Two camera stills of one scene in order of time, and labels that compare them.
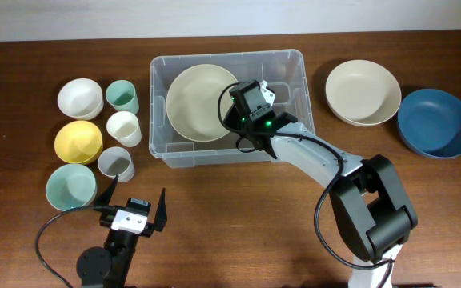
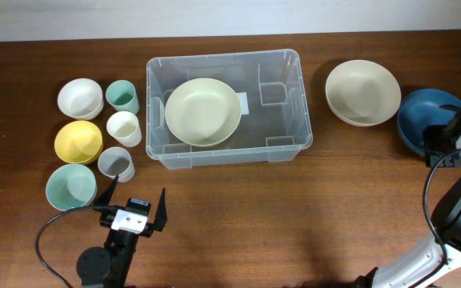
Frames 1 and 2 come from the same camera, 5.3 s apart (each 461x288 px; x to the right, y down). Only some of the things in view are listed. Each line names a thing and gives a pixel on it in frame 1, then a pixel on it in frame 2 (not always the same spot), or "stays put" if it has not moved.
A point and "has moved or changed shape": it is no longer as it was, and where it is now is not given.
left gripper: x=160 y=219 stays put
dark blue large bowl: x=436 y=122 stays put
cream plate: x=192 y=102 has moved or changed shape
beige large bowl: x=362 y=92 stays put
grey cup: x=117 y=161 stays put
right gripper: x=230 y=114 → x=428 y=132
